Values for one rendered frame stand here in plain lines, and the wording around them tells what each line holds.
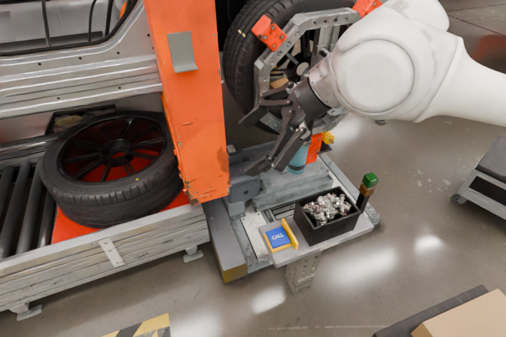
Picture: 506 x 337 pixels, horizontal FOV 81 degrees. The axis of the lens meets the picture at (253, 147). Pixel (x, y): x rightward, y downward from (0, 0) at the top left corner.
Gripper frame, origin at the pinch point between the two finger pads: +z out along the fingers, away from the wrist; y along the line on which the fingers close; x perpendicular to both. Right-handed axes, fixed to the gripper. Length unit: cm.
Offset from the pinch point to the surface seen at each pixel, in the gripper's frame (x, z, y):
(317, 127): 61, 14, -46
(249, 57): 15, 9, -54
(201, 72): -7.6, 7.7, -27.0
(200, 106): -1.8, 16.5, -24.2
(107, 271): 11, 108, -1
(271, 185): 72, 57, -39
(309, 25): 22, -14, -53
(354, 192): 120, 34, -37
